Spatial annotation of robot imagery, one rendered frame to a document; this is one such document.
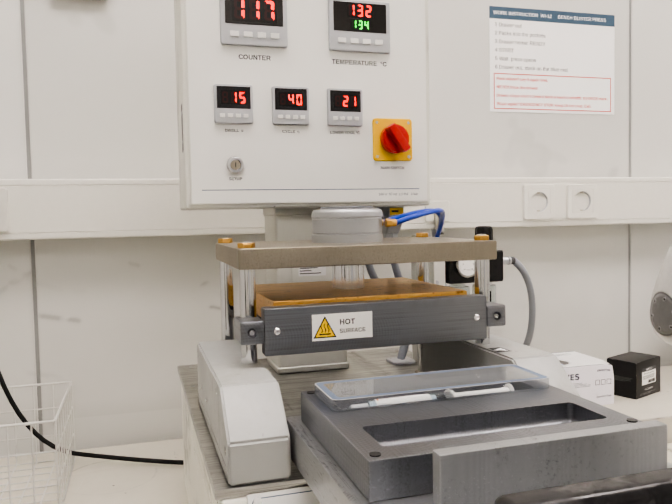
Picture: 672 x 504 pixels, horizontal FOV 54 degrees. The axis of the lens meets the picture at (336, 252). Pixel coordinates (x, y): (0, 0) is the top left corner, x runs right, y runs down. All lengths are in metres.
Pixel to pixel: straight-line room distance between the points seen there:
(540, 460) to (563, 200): 1.05
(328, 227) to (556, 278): 0.85
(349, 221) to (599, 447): 0.37
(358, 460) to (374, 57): 0.60
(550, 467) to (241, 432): 0.24
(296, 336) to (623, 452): 0.31
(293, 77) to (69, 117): 0.49
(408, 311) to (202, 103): 0.37
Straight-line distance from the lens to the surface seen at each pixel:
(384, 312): 0.64
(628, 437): 0.44
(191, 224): 1.16
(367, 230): 0.70
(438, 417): 0.48
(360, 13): 0.91
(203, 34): 0.86
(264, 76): 0.86
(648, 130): 1.62
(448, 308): 0.67
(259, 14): 0.87
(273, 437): 0.54
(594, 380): 1.27
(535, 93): 1.46
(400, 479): 0.41
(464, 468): 0.38
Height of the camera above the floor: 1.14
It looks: 3 degrees down
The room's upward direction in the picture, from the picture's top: 1 degrees counter-clockwise
